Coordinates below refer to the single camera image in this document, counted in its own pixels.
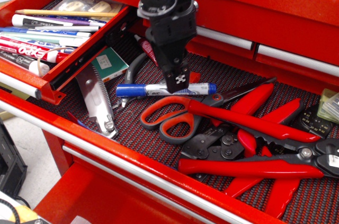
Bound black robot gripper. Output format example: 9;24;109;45
138;0;197;93

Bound blue BIC marker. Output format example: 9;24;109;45
115;83;217;97

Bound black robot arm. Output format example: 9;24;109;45
138;0;197;93

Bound black red mesh drawer liner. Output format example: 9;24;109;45
28;33;339;224

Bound large open red drawer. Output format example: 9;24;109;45
0;33;339;224

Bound purple pen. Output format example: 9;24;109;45
46;16;106;27

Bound small open red drawer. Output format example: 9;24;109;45
0;0;133;105

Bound silver pen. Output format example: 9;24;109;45
24;25;100;32

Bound small red plastic piece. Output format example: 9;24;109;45
189;71;201;84

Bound red threadlocker tube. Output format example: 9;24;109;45
134;34;158;67

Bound red and grey scissors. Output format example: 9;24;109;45
140;77;276;145

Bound green notebook box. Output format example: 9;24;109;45
92;47;129;83

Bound silver cabinet lock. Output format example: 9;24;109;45
193;1;199;12

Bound silver utility knife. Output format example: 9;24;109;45
76;64;118;139

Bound red tool chest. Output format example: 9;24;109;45
1;0;338;223

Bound green white marker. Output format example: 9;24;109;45
1;32;89;47

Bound blue tape piece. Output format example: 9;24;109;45
67;112;89;129

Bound tan rubber band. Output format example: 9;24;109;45
37;47;75;77

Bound clear bag of erasers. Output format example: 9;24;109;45
52;0;125;13

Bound clear plastic parts box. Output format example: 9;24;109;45
317;88;338;124

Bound yellow wooden pencil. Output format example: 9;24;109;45
15;9;119;17

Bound black capped white marker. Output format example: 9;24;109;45
12;14;73;26

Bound blue white marker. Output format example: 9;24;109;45
1;27;92;37

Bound red Expo marker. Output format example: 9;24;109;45
1;36;68;64

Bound black plastic crate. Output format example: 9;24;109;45
1;120;28;197

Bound yellow black object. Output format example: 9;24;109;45
1;199;44;223

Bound silver closed drawer handle left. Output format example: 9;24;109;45
197;26;254;50

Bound silver closed drawer handle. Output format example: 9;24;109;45
256;44;338;77
197;26;254;50

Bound grey handled flush cutters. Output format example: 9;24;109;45
113;52;157;111

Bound red handled crimping tool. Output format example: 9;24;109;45
180;98;304;218

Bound silver closed drawer handle right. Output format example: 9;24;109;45
256;44;338;77

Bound red handled wire stripper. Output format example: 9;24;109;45
178;99;338;179

